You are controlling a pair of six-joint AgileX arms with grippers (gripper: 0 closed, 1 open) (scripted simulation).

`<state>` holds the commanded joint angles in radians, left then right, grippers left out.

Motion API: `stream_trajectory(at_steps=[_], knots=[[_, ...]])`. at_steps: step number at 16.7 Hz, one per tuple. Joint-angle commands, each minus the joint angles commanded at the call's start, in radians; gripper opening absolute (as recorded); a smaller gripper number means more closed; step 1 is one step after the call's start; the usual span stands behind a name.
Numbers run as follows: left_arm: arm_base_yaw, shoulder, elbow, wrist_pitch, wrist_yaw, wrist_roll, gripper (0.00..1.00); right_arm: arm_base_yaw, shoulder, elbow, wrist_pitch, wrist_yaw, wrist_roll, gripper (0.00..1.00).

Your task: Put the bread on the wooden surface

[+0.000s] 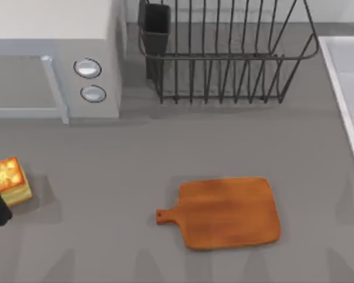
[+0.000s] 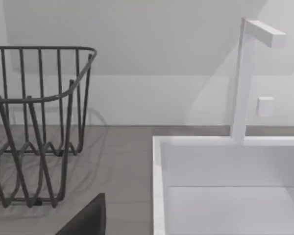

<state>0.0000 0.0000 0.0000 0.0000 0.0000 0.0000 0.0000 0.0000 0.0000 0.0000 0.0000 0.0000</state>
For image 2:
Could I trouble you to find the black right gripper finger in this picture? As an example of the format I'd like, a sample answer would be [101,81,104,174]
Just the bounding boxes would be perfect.
[54,192,106,235]

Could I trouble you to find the white sink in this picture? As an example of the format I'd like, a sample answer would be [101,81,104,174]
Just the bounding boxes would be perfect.
[152,136,294,235]

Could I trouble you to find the tall white tap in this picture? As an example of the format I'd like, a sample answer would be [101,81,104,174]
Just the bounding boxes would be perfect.
[230,16,287,143]

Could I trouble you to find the dark grey wire basket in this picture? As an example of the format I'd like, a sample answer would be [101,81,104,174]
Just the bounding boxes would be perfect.
[0,46,98,209]

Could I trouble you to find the small white tap handle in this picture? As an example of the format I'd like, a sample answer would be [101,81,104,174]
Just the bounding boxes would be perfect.
[256,96,275,118]

